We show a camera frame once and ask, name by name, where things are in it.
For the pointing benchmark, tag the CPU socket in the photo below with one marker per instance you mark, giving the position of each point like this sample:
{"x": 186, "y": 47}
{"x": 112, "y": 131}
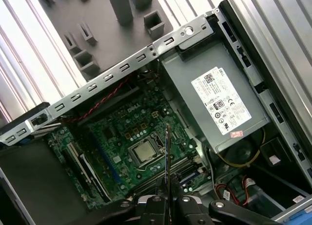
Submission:
{"x": 146, "y": 165}

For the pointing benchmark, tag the grey power supply unit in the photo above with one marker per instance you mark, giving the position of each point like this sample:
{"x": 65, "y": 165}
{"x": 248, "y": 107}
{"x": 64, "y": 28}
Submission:
{"x": 185, "y": 88}

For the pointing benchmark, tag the grey parts rack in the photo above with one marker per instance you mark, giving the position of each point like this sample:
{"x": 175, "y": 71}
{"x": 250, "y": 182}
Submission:
{"x": 102, "y": 20}

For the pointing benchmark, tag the black PC case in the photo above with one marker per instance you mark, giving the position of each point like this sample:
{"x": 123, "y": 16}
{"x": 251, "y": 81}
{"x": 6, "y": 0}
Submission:
{"x": 131, "y": 64}

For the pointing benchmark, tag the blue expansion slot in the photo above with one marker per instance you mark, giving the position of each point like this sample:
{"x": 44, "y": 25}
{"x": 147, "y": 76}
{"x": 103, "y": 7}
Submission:
{"x": 104, "y": 159}

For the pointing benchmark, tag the green motherboard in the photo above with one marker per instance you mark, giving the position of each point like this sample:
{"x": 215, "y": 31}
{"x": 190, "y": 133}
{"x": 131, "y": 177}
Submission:
{"x": 117, "y": 127}

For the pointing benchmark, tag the silver CPU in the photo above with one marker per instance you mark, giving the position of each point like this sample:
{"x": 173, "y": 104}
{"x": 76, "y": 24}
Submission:
{"x": 143, "y": 153}

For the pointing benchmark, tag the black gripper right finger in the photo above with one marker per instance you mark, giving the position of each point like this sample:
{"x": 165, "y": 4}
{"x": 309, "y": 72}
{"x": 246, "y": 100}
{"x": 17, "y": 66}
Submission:
{"x": 187, "y": 212}

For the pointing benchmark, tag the green RAM stick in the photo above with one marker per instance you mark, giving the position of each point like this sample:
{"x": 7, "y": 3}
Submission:
{"x": 166, "y": 149}

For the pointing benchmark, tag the black RAM slot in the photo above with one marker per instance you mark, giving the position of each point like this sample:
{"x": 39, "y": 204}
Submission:
{"x": 185, "y": 167}

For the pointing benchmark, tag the blue plastic drive latch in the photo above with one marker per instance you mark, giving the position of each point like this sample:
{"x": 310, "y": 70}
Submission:
{"x": 302, "y": 219}

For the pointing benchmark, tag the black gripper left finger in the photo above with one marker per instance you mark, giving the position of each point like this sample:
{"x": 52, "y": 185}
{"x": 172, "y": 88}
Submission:
{"x": 151, "y": 212}

